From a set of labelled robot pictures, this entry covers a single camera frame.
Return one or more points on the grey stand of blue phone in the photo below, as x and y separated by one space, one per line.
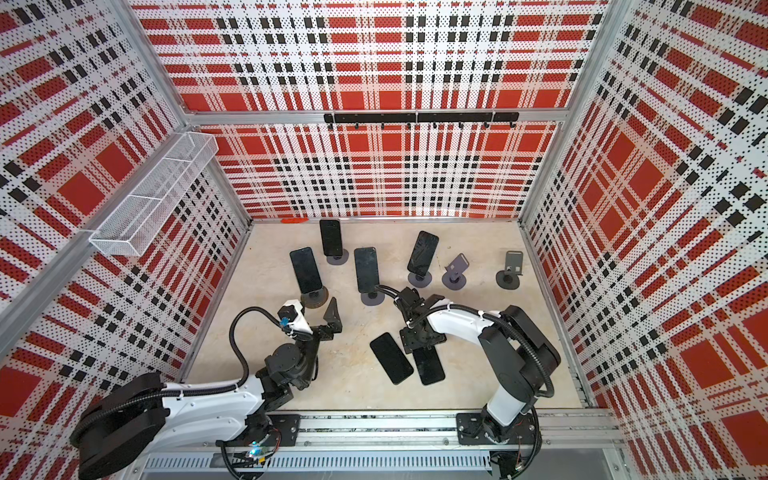
454 277

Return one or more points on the black phone on wooden stand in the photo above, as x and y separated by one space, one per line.
305 270

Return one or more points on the black phone with pink edge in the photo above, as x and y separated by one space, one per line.
422 253

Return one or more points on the black hook rail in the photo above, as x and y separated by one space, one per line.
357 119

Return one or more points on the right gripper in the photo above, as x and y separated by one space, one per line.
410 343

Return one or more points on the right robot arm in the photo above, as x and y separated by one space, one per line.
521 357

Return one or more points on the black phone at back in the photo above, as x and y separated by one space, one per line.
331 238

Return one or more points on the dark grey far-right phone stand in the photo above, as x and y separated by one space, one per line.
509 277

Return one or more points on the grey stand at back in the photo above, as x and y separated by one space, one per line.
338 260

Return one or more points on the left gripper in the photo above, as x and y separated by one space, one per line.
333 322

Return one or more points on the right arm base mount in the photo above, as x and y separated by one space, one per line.
523 435

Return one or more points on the black phone with white sticker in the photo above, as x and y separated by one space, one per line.
391 357

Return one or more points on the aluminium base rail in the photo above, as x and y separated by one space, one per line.
564 444

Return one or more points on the black phone in centre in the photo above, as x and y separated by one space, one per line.
367 271

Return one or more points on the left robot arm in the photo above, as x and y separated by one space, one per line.
240 417

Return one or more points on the wooden-base phone stand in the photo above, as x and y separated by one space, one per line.
315 299

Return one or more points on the blue-edged phone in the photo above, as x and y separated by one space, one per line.
428 365

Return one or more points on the white wire mesh basket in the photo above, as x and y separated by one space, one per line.
136 221

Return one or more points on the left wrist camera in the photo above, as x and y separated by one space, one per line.
292 320

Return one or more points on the grey centre phone stand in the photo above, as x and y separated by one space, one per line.
373 298

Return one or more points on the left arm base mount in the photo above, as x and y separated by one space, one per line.
246 456

